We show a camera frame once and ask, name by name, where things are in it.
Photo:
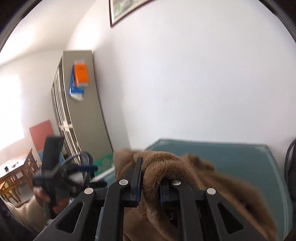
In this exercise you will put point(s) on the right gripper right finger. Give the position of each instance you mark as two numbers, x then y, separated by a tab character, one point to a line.
204	214

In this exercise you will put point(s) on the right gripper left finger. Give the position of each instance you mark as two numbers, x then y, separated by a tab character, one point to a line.
97	214

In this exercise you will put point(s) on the brown fleece garment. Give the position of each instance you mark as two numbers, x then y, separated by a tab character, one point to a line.
150	221

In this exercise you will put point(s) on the person left hand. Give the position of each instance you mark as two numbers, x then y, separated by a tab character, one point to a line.
42	197

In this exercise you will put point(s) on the wooden table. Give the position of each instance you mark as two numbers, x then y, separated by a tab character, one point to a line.
16	172

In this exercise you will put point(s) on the red foam floor mat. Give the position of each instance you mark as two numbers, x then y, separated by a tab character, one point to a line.
39	133

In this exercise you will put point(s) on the grey tall cabinet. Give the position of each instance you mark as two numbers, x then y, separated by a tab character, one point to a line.
80	122

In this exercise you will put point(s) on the teal table mat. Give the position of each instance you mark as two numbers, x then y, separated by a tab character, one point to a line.
254	164

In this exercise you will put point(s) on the blue white box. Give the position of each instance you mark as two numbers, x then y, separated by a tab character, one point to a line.
75	92

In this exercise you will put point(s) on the black mesh chair right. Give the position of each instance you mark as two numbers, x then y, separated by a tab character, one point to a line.
288	159

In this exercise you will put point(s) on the orange box on cabinet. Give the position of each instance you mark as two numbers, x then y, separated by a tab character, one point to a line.
81	75

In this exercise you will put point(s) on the framed wall picture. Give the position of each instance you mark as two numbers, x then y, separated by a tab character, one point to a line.
119	9

